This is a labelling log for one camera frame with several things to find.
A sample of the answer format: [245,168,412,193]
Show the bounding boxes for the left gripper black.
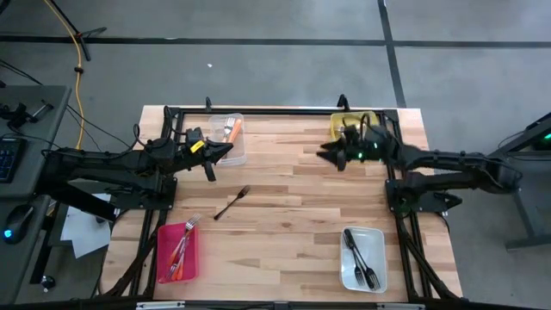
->
[171,136,234,183]

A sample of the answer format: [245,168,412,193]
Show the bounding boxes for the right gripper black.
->
[316,125,389,172]

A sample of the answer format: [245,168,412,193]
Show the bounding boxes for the clear plastic bin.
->
[207,112,248,168]

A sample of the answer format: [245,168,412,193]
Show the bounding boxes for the yellow plastic bin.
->
[329,110,381,141]

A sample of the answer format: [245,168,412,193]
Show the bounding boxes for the pink plastic bin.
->
[156,221,201,285]

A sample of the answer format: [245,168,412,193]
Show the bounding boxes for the white plastic bin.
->
[339,226,388,295]

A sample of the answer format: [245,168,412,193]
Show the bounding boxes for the white paper sheet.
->
[59,192,114,260]

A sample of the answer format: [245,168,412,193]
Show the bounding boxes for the black tripod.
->
[40,0,108,62]

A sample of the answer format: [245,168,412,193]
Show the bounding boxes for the grey desk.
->
[0,84,117,305]

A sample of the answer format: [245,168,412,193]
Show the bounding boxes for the black desk gadget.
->
[0,98,56,131]

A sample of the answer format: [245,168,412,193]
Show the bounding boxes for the black keyboard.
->
[0,136,26,185]

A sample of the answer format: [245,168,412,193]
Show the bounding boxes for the grey side cart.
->
[490,111,551,251]

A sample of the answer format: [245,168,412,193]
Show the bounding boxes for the black computer mouse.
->
[2,203,36,246]

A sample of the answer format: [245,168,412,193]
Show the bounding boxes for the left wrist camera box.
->
[184,127,206,143]

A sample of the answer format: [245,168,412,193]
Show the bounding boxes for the silver aluminium bracket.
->
[135,301,187,310]
[376,302,427,310]

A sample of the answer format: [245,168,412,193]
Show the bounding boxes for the yellow cable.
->
[44,0,86,151]

